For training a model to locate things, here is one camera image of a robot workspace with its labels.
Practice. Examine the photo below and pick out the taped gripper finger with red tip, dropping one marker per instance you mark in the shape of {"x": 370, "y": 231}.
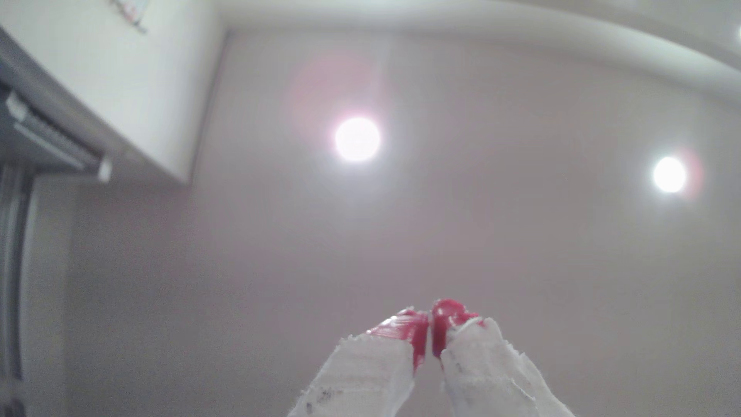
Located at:
{"x": 364, "y": 370}
{"x": 486, "y": 370}

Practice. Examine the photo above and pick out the round ceiling lamp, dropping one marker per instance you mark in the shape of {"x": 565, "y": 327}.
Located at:
{"x": 670, "y": 174}
{"x": 357, "y": 139}

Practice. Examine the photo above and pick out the grey door frame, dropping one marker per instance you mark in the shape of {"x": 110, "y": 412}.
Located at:
{"x": 14, "y": 278}

